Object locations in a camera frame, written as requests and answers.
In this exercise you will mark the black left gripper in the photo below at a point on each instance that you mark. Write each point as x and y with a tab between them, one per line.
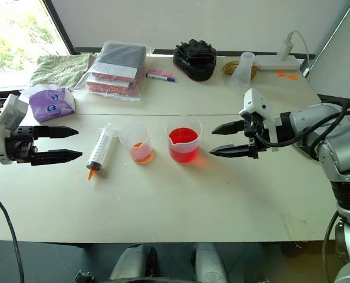
19	147

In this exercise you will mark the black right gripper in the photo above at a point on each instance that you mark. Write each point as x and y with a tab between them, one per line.
256	129

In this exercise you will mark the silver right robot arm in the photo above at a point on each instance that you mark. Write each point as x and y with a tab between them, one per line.
340	159

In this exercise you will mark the clear syringe with orange tip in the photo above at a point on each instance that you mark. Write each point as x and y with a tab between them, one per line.
101	147

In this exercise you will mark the beaker with red liquid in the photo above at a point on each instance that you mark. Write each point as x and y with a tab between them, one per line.
183	143

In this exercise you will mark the empty clear plastic cup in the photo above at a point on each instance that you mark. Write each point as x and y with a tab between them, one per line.
241	75

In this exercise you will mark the small beaker with orange liquid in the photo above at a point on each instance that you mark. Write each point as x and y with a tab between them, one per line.
135	138

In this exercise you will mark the purple tissue pack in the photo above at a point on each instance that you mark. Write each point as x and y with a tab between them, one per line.
51	104

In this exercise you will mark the green towel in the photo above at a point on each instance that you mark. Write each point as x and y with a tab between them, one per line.
60	69

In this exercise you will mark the black gloves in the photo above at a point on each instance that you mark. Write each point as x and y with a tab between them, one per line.
195	60

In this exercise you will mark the white power strip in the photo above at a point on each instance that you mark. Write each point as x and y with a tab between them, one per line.
276	62

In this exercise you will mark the white marker with blue cap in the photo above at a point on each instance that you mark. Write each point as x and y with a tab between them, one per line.
160	77

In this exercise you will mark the plastic bag with cloths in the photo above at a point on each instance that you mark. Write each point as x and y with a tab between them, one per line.
116	69

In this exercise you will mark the pink eraser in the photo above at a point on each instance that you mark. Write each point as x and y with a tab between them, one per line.
160	72

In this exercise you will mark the white charger plug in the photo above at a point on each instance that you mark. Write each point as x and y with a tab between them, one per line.
286	47

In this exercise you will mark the grey rounded robot leg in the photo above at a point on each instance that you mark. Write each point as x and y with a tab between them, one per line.
132	262
208	262

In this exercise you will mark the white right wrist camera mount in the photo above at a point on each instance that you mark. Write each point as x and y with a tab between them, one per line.
256	101

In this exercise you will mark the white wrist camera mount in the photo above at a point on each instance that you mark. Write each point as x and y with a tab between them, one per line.
8	118
256	101

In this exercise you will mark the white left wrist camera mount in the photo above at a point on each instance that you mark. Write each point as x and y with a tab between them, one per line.
8	118

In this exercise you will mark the black window frame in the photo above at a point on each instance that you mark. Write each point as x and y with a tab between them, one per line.
58	28

